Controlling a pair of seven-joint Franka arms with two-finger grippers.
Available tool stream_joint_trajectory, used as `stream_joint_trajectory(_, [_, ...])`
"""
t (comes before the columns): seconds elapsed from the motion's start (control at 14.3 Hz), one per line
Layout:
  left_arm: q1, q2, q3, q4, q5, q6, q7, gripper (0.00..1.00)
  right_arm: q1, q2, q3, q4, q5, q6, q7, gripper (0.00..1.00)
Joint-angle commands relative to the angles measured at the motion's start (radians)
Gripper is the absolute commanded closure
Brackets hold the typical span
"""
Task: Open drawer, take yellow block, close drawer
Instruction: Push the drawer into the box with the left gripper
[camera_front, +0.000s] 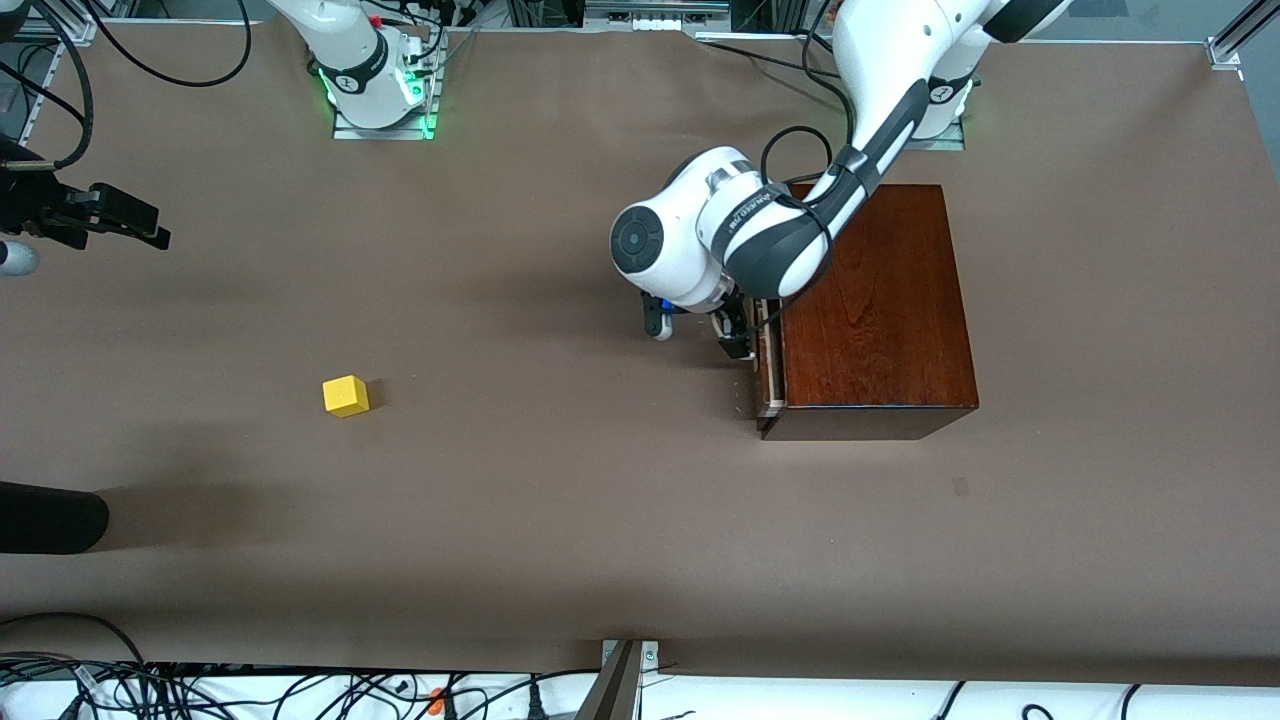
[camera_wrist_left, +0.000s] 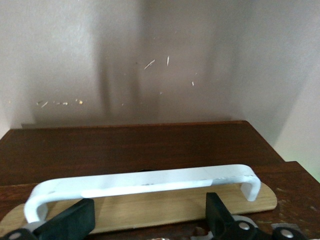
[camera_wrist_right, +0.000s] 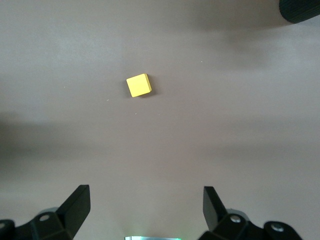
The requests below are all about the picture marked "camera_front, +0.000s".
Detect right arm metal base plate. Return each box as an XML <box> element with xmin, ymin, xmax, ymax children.
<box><xmin>333</xmin><ymin>100</ymin><xmax>441</xmax><ymax>142</ymax></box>

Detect tangled black floor cables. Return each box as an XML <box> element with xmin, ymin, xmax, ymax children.
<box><xmin>0</xmin><ymin>650</ymin><xmax>601</xmax><ymax>720</ymax></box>

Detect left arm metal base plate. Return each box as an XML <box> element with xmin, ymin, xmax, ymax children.
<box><xmin>905</xmin><ymin>118</ymin><xmax>967</xmax><ymax>153</ymax></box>

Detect black rounded cylinder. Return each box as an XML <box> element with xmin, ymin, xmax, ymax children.
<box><xmin>0</xmin><ymin>481</ymin><xmax>110</xmax><ymax>556</ymax></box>

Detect thick black looped cable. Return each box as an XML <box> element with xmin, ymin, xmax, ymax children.
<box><xmin>0</xmin><ymin>611</ymin><xmax>153</xmax><ymax>701</ymax></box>

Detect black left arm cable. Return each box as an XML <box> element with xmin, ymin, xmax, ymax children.
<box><xmin>760</xmin><ymin>125</ymin><xmax>861</xmax><ymax>241</ymax></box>

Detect thin black power cable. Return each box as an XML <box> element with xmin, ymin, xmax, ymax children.
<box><xmin>700</xmin><ymin>40</ymin><xmax>851</xmax><ymax>111</ymax></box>

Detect wooden drawer with white handle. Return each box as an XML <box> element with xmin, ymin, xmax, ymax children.
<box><xmin>750</xmin><ymin>295</ymin><xmax>791</xmax><ymax>419</ymax></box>

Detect metal bracket with beam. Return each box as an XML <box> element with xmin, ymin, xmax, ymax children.
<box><xmin>575</xmin><ymin>638</ymin><xmax>661</xmax><ymax>720</ymax></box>

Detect aluminium edge rail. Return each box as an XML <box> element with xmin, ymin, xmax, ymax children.
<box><xmin>15</xmin><ymin>15</ymin><xmax>96</xmax><ymax>141</ymax></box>

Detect dark brown wooden cabinet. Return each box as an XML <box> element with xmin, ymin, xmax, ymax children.
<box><xmin>755</xmin><ymin>183</ymin><xmax>980</xmax><ymax>442</ymax></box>

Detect yellow block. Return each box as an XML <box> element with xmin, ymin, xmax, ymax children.
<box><xmin>322</xmin><ymin>375</ymin><xmax>371</xmax><ymax>419</ymax></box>

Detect brown table cover sheet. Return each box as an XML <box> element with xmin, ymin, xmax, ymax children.
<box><xmin>0</xmin><ymin>20</ymin><xmax>1280</xmax><ymax>687</ymax></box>

